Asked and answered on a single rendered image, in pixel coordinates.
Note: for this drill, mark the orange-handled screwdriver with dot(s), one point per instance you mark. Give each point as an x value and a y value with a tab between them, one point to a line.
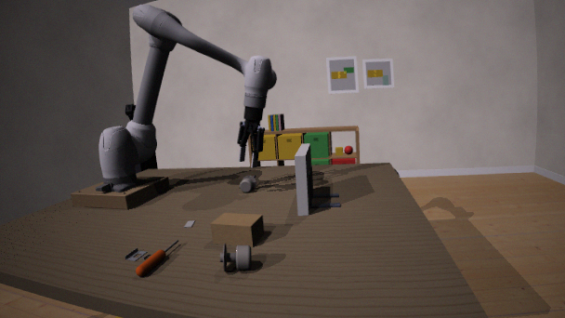
152	261

